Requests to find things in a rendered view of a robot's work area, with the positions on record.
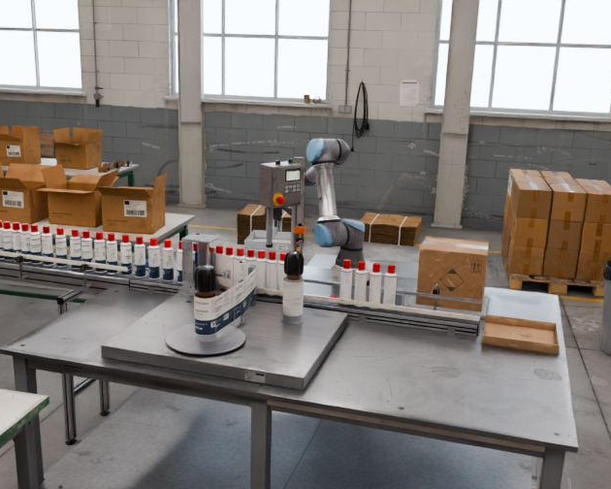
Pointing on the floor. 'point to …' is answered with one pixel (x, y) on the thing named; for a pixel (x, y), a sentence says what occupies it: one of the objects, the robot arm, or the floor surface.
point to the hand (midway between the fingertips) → (276, 234)
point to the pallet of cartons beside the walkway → (558, 230)
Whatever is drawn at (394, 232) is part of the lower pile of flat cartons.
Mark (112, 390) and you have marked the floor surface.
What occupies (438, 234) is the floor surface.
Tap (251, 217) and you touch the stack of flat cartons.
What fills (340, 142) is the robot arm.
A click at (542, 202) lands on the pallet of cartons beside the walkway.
